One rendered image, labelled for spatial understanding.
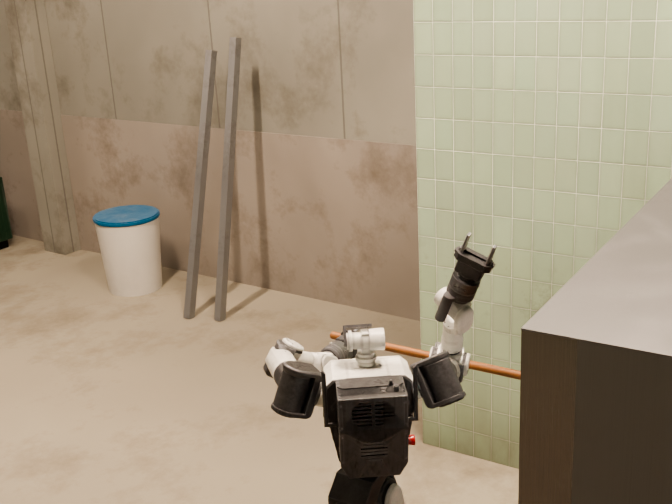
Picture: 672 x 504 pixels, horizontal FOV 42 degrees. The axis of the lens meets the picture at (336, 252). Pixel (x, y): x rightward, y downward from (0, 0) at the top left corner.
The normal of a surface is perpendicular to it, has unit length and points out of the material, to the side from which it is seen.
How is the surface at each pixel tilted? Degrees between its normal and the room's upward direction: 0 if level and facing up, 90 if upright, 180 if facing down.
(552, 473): 90
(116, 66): 90
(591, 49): 90
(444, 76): 90
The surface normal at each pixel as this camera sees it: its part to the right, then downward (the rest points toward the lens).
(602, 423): -0.54, 0.29
